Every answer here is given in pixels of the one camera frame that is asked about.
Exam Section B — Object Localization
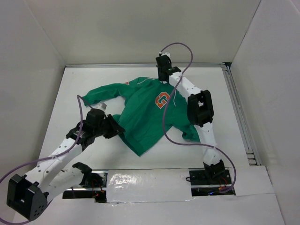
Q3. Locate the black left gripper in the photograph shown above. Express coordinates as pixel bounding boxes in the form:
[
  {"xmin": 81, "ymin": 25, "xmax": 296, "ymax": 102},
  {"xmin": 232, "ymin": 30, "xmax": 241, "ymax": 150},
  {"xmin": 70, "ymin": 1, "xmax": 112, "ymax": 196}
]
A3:
[{"xmin": 94, "ymin": 114, "xmax": 125, "ymax": 139}]

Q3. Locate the green zip-up jacket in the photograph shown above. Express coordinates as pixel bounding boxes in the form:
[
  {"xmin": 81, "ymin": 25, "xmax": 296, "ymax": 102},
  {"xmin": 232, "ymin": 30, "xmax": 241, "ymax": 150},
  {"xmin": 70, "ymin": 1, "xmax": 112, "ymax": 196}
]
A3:
[{"xmin": 83, "ymin": 77, "xmax": 200, "ymax": 156}]

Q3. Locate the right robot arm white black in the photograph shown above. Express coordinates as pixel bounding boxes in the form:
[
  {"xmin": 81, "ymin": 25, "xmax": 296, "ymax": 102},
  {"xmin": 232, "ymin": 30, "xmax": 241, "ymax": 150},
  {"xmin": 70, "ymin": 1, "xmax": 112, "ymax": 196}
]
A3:
[{"xmin": 156, "ymin": 52, "xmax": 225, "ymax": 184}]

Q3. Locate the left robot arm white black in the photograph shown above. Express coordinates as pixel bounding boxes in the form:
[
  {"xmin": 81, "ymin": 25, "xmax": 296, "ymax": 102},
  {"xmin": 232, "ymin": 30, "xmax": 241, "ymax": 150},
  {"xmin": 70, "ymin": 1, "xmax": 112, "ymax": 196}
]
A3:
[{"xmin": 7, "ymin": 109, "xmax": 125, "ymax": 221}]

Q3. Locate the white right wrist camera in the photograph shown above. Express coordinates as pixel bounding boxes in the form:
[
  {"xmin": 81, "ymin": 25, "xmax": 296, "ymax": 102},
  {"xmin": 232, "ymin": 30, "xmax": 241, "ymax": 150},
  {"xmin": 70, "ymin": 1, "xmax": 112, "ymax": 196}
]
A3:
[{"xmin": 159, "ymin": 52, "xmax": 171, "ymax": 58}]

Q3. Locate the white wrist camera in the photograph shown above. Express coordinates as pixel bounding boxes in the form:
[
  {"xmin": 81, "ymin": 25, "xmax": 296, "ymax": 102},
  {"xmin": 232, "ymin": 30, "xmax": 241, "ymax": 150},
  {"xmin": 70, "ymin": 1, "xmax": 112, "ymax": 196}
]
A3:
[
  {"xmin": 159, "ymin": 52, "xmax": 171, "ymax": 58},
  {"xmin": 96, "ymin": 103, "xmax": 107, "ymax": 111}
]

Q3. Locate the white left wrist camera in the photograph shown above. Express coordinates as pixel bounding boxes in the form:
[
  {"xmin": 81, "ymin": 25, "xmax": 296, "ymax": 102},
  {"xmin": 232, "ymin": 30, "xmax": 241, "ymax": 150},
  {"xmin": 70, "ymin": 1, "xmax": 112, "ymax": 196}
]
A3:
[{"xmin": 96, "ymin": 103, "xmax": 107, "ymax": 111}]

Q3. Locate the silver aluminium back rail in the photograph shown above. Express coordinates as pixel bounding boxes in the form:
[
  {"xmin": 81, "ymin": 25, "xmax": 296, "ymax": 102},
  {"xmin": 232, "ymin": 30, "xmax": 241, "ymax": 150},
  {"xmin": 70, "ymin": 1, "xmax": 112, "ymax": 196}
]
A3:
[{"xmin": 65, "ymin": 62, "xmax": 232, "ymax": 70}]

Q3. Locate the silver aluminium rail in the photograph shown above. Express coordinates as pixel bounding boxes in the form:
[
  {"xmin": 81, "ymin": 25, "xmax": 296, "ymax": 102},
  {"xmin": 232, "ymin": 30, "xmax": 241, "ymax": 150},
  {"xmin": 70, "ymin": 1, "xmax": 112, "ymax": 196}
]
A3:
[
  {"xmin": 222, "ymin": 62, "xmax": 262, "ymax": 166},
  {"xmin": 65, "ymin": 62, "xmax": 232, "ymax": 70}
]

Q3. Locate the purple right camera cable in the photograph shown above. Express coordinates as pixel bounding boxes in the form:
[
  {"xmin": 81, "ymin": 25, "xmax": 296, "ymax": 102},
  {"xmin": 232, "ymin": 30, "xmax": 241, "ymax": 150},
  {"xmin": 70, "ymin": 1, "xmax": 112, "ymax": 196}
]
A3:
[{"xmin": 159, "ymin": 42, "xmax": 237, "ymax": 194}]

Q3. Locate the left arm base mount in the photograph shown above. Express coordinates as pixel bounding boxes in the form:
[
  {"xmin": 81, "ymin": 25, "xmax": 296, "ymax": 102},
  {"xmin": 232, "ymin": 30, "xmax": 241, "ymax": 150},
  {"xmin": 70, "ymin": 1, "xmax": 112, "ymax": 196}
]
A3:
[{"xmin": 62, "ymin": 170, "xmax": 108, "ymax": 203}]

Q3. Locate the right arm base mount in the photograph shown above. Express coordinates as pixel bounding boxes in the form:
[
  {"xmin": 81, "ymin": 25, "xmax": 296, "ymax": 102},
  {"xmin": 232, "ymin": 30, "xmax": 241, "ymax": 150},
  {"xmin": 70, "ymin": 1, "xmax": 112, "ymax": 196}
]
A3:
[{"xmin": 185, "ymin": 169, "xmax": 235, "ymax": 197}]

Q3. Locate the silver aluminium right rail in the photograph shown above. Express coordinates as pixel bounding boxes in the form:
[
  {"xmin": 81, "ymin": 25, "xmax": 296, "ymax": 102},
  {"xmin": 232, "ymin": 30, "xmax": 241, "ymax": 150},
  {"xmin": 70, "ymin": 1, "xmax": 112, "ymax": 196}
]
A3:
[{"xmin": 222, "ymin": 62, "xmax": 262, "ymax": 166}]

